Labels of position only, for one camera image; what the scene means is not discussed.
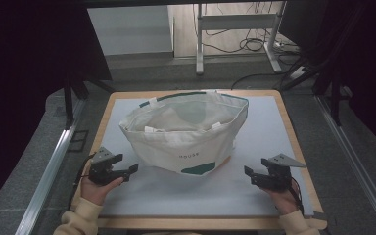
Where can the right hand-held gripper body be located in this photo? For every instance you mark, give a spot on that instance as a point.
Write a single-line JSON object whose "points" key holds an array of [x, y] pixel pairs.
{"points": [[279, 178]]}

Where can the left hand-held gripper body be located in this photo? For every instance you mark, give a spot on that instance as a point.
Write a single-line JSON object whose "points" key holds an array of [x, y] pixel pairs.
{"points": [[99, 171]]}

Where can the white canvas tote bag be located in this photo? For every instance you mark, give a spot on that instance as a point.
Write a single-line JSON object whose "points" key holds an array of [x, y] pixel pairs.
{"points": [[173, 143]]}

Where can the person's left hand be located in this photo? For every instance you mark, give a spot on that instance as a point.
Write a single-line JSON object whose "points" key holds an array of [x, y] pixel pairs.
{"points": [[94, 192]]}

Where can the person's right hand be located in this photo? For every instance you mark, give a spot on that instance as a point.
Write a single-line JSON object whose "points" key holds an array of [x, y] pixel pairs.
{"points": [[285, 200]]}

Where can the white table mat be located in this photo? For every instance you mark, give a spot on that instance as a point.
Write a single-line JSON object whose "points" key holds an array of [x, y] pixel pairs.
{"points": [[182, 196]]}

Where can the black metal stand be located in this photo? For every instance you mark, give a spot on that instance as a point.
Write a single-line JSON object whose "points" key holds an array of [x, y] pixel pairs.
{"points": [[68, 101], [334, 94]]}

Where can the white power strip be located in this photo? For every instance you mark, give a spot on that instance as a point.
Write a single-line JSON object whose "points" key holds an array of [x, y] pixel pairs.
{"points": [[297, 72]]}

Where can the black curtain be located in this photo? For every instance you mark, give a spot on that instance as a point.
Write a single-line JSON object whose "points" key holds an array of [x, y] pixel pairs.
{"points": [[372, 65], [23, 81]]}

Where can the black floor bracket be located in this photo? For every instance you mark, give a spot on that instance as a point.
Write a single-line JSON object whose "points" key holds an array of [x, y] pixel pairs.
{"points": [[77, 141]]}

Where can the aluminium floor rail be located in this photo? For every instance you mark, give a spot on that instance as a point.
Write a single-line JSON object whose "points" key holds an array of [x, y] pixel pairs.
{"points": [[49, 173], [359, 163]]}

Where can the white metal desk frame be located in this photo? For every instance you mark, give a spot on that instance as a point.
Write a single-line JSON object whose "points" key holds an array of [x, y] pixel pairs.
{"points": [[235, 22]]}

